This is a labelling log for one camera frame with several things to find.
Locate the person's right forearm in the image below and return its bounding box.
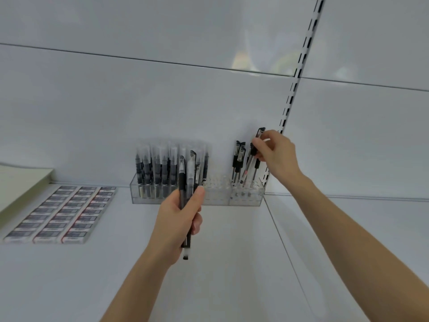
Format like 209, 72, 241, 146
284, 174, 429, 322

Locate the black gel pen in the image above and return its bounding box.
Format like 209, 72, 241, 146
179, 156, 192, 249

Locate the black clip ballpoint pen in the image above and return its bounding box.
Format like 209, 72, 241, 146
237, 146, 247, 185
239, 152, 256, 185
249, 127, 266, 185
232, 140, 242, 184

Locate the person's right hand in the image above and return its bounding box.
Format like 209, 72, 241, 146
251, 129, 304, 188

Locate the row of clear-capped pens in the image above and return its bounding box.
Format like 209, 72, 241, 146
135, 142, 212, 199

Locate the person's left forearm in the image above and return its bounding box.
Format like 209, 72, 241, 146
100, 246, 175, 322

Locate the stack of eraser boxes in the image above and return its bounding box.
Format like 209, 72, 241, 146
3, 186, 117, 245

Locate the person's left hand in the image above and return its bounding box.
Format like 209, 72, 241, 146
147, 186, 206, 267

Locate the slotted metal shelf upright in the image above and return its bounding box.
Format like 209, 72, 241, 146
261, 0, 328, 185

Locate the clear acrylic pen holder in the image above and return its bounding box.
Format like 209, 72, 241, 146
129, 173, 265, 207

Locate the clear barrel gel pen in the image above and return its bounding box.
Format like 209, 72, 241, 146
182, 150, 197, 261

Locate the beige flat box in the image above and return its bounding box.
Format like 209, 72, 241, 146
0, 165, 54, 216

